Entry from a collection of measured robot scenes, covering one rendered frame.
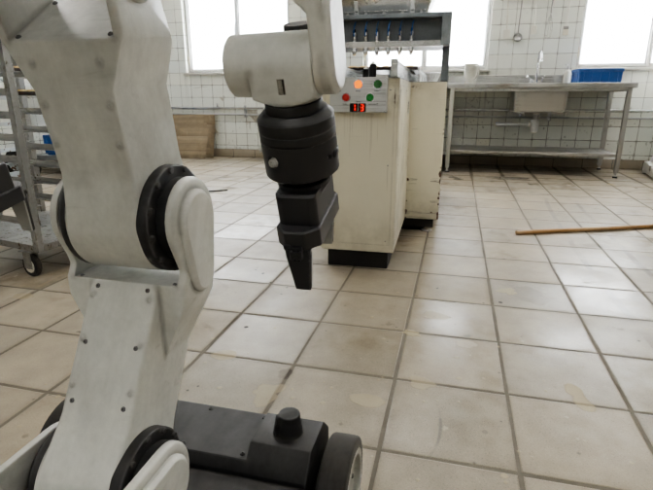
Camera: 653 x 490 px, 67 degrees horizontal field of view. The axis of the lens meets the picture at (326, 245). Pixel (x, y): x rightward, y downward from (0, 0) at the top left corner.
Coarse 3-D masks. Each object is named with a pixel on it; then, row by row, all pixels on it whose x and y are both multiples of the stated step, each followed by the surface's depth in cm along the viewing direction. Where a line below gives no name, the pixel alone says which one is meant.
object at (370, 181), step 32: (352, 128) 210; (384, 128) 207; (352, 160) 214; (384, 160) 211; (352, 192) 218; (384, 192) 215; (352, 224) 222; (384, 224) 219; (352, 256) 230; (384, 256) 226
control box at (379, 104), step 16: (352, 80) 201; (368, 80) 200; (384, 80) 199; (336, 96) 205; (352, 96) 203; (384, 96) 200; (336, 112) 207; (352, 112) 205; (368, 112) 204; (384, 112) 202
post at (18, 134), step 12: (0, 48) 187; (0, 60) 189; (12, 72) 192; (12, 84) 192; (12, 96) 193; (12, 108) 194; (12, 120) 196; (24, 144) 200; (24, 156) 200; (24, 168) 201; (24, 180) 202; (36, 204) 207; (36, 216) 208; (36, 228) 209; (36, 240) 209; (36, 252) 211
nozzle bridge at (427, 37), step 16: (352, 16) 261; (368, 16) 260; (384, 16) 258; (400, 16) 256; (416, 16) 254; (432, 16) 253; (448, 16) 251; (352, 32) 272; (368, 32) 270; (384, 32) 268; (416, 32) 264; (432, 32) 263; (448, 32) 253; (368, 48) 272; (384, 48) 272; (416, 48) 272; (432, 48) 272; (448, 48) 265; (448, 64) 267
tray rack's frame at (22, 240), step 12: (12, 60) 252; (24, 96) 258; (24, 120) 260; (24, 132) 263; (36, 156) 268; (36, 168) 269; (48, 216) 263; (0, 228) 238; (12, 228) 238; (48, 228) 238; (0, 240) 221; (12, 240) 219; (24, 240) 219; (48, 240) 219; (24, 252) 213; (24, 264) 217
